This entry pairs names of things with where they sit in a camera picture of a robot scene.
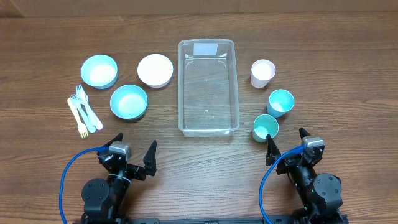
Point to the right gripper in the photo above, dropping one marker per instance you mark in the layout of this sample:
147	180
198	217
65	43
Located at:
285	165

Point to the light blue plastic fork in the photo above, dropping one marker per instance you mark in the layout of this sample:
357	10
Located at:
79	91

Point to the light blue bowl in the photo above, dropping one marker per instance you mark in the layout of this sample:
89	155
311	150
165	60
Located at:
99	71

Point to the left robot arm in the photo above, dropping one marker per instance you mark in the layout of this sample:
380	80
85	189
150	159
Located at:
103	197

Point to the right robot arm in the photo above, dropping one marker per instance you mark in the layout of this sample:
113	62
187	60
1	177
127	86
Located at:
320	193

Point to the teal bowl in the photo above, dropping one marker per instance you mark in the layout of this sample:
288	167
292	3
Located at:
129	102

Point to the teal plastic fork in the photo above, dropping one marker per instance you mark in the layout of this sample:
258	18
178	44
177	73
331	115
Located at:
77	103

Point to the white plastic spoon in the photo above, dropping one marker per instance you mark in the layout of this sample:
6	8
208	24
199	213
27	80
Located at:
93	118

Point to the clear plastic container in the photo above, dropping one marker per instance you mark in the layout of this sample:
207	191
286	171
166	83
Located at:
208	103

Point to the yellow plastic fork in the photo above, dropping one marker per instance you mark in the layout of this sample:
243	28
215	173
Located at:
80	125

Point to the light blue cup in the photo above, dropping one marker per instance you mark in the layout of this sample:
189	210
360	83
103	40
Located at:
280	102

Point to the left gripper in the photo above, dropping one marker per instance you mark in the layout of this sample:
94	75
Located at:
150	165

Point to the teal green cup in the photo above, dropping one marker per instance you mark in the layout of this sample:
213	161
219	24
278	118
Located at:
263	125

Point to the white bowl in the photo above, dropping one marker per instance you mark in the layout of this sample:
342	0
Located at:
155	70

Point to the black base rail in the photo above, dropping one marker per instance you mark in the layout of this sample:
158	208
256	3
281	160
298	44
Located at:
211	221

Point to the pink cup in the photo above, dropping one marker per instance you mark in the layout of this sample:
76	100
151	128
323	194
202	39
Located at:
262	71

